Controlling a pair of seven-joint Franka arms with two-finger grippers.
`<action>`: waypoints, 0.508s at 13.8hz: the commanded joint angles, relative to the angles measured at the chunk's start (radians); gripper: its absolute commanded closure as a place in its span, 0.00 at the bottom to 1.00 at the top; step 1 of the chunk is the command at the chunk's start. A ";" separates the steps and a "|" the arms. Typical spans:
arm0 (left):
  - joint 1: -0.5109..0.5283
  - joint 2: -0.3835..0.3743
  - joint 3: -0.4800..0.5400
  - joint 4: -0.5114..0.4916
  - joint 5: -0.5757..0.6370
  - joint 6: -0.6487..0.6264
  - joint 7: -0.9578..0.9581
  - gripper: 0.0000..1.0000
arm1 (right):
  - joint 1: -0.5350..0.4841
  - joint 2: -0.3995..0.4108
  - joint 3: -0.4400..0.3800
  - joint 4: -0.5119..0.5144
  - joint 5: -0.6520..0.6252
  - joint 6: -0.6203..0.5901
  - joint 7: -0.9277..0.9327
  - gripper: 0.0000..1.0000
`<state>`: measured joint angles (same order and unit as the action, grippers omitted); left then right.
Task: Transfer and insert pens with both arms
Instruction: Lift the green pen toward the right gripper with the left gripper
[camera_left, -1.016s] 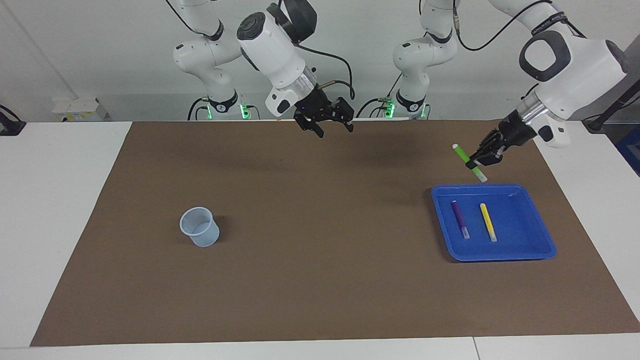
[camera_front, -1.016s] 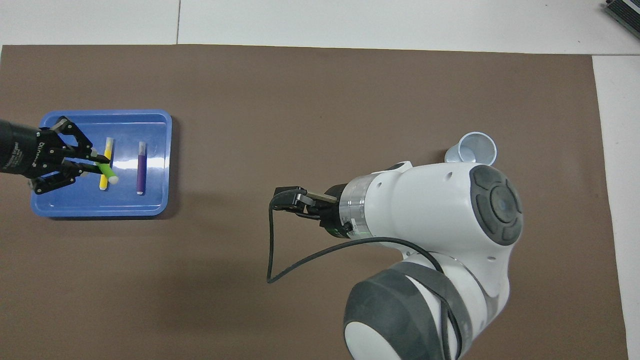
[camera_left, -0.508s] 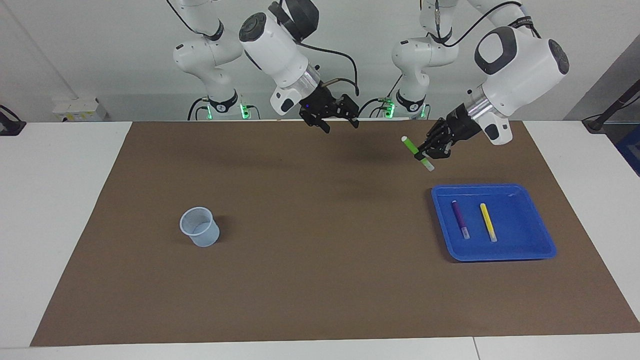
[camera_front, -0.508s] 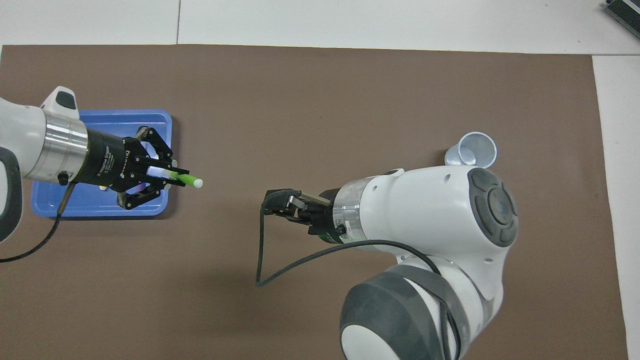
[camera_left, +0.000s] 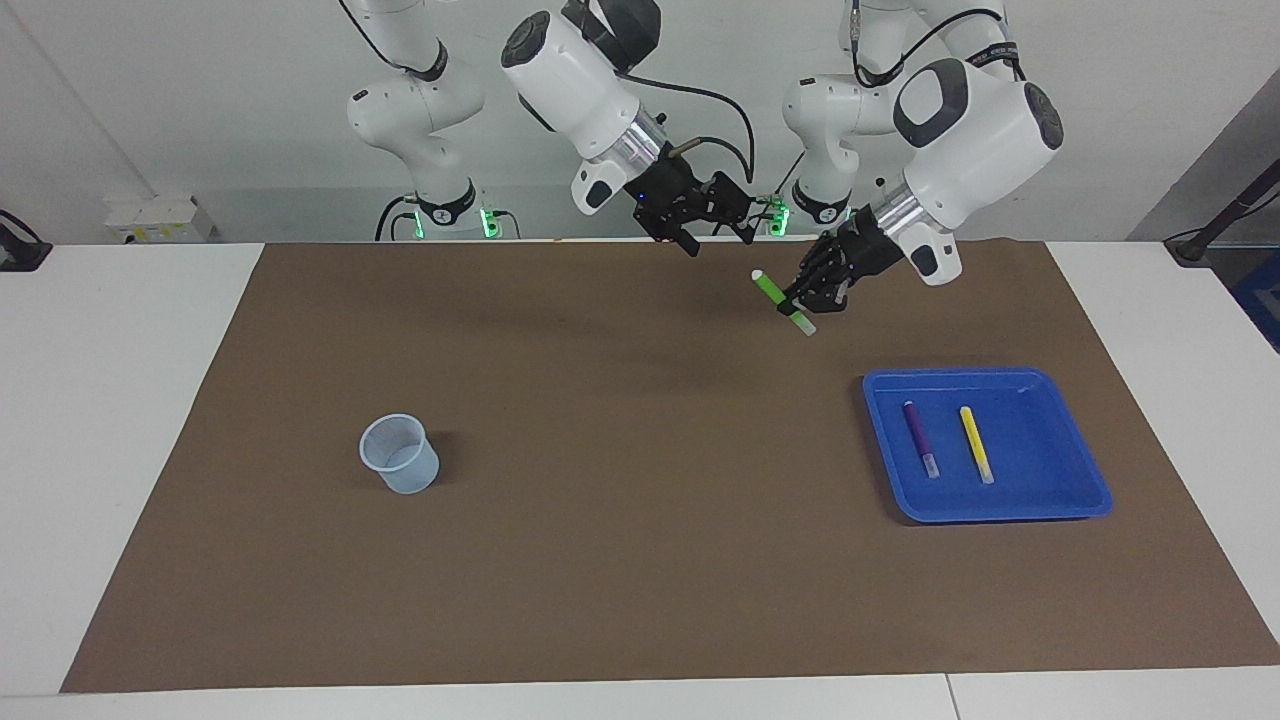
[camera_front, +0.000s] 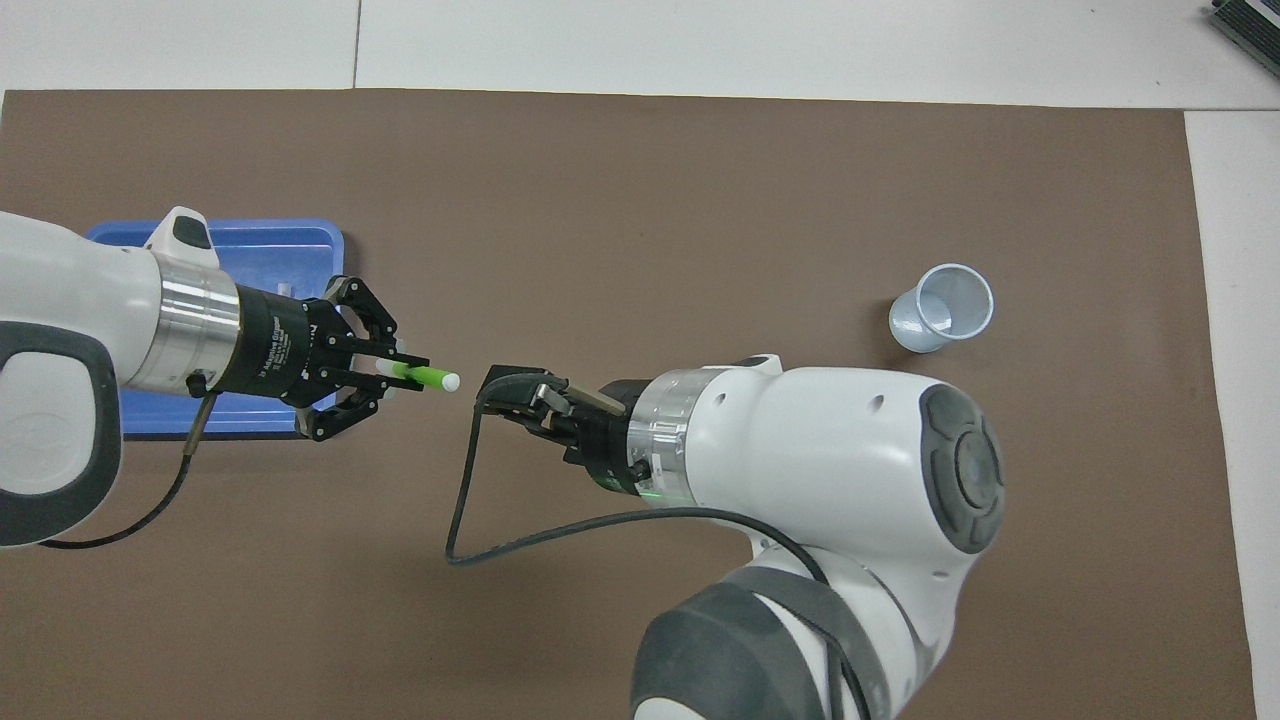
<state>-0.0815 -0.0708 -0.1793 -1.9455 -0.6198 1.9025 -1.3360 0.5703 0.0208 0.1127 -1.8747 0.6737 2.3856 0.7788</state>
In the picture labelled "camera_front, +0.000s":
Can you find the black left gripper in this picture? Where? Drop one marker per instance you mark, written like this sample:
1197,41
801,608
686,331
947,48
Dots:
280,345

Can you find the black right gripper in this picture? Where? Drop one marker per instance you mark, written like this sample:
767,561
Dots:
605,440

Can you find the green highlighter pen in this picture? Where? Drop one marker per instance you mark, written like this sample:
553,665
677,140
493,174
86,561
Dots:
430,377

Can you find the blue plastic tray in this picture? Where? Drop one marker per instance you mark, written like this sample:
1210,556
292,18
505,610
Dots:
300,250

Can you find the brown table mat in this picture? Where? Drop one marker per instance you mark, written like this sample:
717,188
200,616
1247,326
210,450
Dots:
640,250

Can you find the translucent plastic cup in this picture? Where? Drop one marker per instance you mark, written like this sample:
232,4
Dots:
920,325

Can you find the grey ribbed device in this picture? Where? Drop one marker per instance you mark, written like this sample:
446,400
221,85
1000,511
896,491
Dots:
1250,25

